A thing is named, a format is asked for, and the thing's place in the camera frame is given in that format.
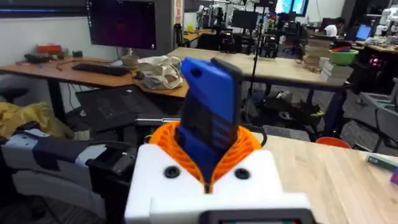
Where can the white orange right gripper left finger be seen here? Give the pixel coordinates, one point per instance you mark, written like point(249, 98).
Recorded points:
point(149, 174)

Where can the white orange right gripper right finger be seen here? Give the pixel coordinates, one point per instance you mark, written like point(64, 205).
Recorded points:
point(261, 174)

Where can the blue electric screwdriver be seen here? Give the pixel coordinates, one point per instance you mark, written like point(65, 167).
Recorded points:
point(211, 102)

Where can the orange round bucket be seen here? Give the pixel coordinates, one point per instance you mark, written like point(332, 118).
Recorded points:
point(333, 142)

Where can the white cloth bag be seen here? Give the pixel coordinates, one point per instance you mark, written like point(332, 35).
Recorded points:
point(160, 73)

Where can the grey and navy chair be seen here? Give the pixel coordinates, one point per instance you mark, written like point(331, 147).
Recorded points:
point(46, 168)

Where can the long wooden table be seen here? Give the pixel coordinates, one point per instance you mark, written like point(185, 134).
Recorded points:
point(273, 67)

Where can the wooden office desk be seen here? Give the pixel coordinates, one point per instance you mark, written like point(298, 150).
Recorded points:
point(93, 79)

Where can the black keyboard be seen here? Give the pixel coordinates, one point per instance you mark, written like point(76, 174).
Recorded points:
point(101, 69)

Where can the green flat tool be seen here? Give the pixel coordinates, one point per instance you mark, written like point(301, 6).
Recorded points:
point(382, 162)

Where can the stack of pale boxes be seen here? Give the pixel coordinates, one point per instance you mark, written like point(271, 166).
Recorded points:
point(335, 73)

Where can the black tripod pole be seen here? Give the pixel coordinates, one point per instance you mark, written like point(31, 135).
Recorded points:
point(257, 46)

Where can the yellow cloth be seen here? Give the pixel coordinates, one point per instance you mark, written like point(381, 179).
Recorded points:
point(29, 119)

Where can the green plastic tub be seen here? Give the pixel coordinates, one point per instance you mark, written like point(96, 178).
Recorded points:
point(343, 57)

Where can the black computer monitor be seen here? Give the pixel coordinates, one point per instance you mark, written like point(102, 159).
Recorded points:
point(122, 23)

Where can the orange box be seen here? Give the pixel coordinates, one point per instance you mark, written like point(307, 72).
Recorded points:
point(49, 48)

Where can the person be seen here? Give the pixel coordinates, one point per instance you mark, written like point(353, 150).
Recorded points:
point(333, 27)

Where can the lit laptop screen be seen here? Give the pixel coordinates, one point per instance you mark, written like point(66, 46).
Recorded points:
point(363, 31)

